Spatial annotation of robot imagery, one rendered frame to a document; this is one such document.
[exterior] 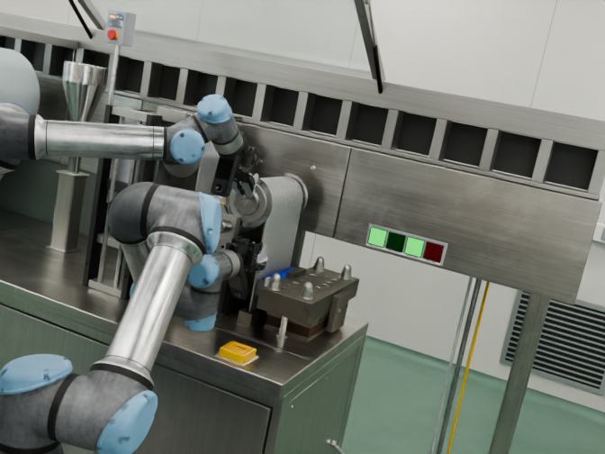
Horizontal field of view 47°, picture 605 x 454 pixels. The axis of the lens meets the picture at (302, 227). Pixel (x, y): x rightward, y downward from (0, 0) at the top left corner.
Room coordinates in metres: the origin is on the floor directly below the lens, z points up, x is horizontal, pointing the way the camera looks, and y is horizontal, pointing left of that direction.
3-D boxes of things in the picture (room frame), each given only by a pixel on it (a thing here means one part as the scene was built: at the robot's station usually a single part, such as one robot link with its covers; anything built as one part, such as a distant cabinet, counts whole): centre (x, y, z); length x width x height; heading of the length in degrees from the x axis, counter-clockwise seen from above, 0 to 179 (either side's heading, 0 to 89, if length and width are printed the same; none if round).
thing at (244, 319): (2.05, 0.06, 0.92); 0.28 x 0.04 x 0.04; 158
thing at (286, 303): (2.04, -0.06, 1.00); 0.40 x 0.16 x 0.06; 158
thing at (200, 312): (1.68, 0.22, 1.01); 0.11 x 0.08 x 0.11; 83
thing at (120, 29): (2.19, 0.66, 1.66); 0.07 x 0.07 x 0.10; 68
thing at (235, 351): (1.68, 0.10, 0.91); 0.07 x 0.07 x 0.02; 68
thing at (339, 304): (2.02, -0.16, 0.96); 0.10 x 0.03 x 0.11; 158
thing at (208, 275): (1.68, 0.21, 1.11); 0.11 x 0.08 x 0.09; 158
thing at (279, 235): (2.05, 0.06, 1.11); 0.23 x 0.01 x 0.18; 158
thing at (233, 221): (1.93, 0.21, 1.05); 0.06 x 0.05 x 0.31; 158
